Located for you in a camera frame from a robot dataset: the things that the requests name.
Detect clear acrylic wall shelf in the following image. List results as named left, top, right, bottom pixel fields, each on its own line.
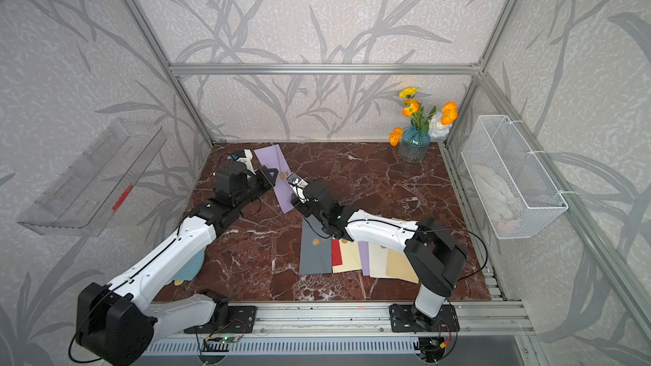
left=17, top=119, right=167, bottom=237

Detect orange and yellow flowers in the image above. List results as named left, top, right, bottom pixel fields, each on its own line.
left=388, top=87, right=459, bottom=147

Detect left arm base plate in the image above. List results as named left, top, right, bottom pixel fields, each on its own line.
left=183, top=305, right=258, bottom=335

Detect tan kraft envelope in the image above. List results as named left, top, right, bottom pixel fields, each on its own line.
left=386, top=249, right=419, bottom=284

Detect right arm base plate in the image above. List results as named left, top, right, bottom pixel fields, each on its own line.
left=389, top=303, right=459, bottom=333

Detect white cloth in basket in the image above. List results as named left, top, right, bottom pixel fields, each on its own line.
left=472, top=164, right=520, bottom=237

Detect blue glass vase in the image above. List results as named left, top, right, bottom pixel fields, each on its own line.
left=398, top=125, right=431, bottom=164

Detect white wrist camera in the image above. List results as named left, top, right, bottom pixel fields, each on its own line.
left=229, top=149, right=254, bottom=173
left=287, top=173, right=309, bottom=202

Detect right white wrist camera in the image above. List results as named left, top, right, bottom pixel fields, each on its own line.
left=287, top=173, right=309, bottom=202

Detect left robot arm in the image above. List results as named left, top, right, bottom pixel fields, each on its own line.
left=71, top=161, right=279, bottom=365

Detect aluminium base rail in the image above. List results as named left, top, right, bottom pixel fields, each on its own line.
left=144, top=298, right=534, bottom=341

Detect white wire basket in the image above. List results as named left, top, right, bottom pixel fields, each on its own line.
left=461, top=115, right=568, bottom=240

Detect grey envelope with gold seal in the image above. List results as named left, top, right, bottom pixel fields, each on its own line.
left=299, top=224, right=332, bottom=276

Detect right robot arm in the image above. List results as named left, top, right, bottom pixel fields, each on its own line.
left=288, top=174, right=468, bottom=321

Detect pale yellow envelope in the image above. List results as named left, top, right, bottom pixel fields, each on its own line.
left=332, top=239, right=362, bottom=274

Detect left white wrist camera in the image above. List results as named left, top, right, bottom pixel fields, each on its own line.
left=229, top=149, right=254, bottom=173

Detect cream white envelope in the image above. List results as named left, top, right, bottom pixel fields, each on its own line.
left=368, top=243, right=388, bottom=279

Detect red envelope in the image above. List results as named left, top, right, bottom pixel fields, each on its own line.
left=331, top=239, right=343, bottom=268

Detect lilac envelope with gold seal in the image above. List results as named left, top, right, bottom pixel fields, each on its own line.
left=254, top=145, right=295, bottom=214

